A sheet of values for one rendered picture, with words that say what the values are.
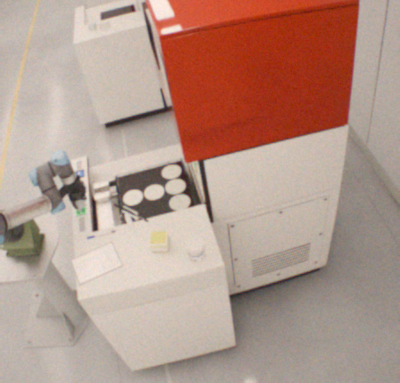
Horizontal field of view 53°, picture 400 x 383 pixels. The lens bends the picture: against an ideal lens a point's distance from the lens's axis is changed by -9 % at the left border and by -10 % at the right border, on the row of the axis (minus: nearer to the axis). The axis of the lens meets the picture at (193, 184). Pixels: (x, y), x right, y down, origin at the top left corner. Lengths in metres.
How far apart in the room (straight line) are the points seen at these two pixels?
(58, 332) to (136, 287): 1.25
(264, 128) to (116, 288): 0.89
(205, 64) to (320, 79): 0.48
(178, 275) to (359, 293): 1.42
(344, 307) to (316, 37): 1.73
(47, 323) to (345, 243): 2.09
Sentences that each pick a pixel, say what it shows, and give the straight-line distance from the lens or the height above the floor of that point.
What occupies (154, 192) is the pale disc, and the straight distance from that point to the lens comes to 2.16.
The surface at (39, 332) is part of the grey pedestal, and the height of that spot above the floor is 0.01.
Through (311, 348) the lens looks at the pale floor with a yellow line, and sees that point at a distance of 2.63.
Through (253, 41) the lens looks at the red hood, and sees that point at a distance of 1.54.
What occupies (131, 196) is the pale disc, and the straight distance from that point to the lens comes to 2.17.
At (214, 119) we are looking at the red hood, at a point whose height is 1.42.
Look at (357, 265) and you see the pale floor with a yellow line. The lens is 2.95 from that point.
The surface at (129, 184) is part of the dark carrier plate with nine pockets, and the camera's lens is 2.24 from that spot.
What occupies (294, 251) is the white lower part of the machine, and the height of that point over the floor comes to 0.36.
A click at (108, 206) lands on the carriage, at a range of 2.20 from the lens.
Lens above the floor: 2.44
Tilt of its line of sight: 46 degrees down
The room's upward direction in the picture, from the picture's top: 11 degrees counter-clockwise
